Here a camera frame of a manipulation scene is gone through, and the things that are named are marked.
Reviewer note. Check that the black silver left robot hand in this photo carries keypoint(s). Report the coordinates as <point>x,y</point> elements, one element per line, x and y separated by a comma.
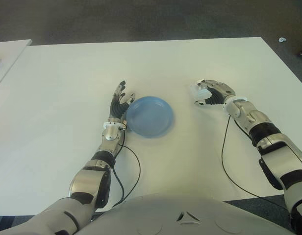
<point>116,110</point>

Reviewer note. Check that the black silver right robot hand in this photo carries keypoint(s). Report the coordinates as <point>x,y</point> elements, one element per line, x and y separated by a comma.
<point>219,93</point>

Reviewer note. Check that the white charger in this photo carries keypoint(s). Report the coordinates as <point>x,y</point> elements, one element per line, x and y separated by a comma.
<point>198,93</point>

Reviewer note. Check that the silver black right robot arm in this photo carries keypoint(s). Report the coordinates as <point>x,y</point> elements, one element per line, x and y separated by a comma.
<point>271,137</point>

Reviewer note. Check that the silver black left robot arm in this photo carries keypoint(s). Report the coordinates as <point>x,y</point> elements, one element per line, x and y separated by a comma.
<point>89,181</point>

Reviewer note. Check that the blue plastic plate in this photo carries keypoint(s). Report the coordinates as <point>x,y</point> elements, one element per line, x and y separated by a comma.
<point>151,120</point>

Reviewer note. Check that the small white scrap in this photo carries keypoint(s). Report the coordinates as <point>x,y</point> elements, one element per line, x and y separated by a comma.
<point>282,39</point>

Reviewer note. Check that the grey robot torso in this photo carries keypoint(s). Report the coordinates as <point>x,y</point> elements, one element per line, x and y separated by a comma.
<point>165,213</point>

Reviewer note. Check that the white side table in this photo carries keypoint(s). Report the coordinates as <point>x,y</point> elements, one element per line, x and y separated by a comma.
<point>8,56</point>

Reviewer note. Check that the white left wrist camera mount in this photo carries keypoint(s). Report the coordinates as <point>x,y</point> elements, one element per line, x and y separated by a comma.
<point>114,124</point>

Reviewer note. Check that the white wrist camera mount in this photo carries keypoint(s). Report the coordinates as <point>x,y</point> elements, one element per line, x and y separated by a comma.
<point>235,99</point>
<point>114,124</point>

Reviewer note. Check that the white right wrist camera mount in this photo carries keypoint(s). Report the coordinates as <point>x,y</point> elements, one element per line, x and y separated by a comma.
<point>235,99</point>

